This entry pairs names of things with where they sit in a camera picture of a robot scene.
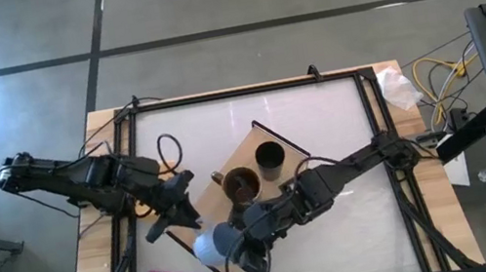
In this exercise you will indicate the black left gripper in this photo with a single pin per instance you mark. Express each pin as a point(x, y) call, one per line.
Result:
point(173, 192)

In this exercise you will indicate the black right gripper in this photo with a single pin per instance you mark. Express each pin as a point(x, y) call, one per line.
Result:
point(271, 217)

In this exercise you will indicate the white grey cup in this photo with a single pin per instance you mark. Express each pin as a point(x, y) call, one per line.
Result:
point(214, 245)

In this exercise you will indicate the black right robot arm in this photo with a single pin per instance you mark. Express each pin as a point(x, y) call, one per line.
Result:
point(356, 164)

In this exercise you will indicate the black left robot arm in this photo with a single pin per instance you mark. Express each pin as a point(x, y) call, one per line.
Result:
point(76, 176)

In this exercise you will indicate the light wooden shelf board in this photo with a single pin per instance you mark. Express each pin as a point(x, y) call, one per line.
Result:
point(214, 197)

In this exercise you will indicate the tall dark cup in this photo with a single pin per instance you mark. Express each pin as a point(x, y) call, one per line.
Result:
point(270, 157)

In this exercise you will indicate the black clamp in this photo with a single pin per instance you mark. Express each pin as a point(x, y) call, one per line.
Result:
point(313, 72)
point(134, 101)

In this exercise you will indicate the clear plastic bag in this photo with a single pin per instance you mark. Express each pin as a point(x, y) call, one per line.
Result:
point(397, 88)

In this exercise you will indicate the black table frame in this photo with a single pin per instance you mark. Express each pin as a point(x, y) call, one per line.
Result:
point(389, 181)

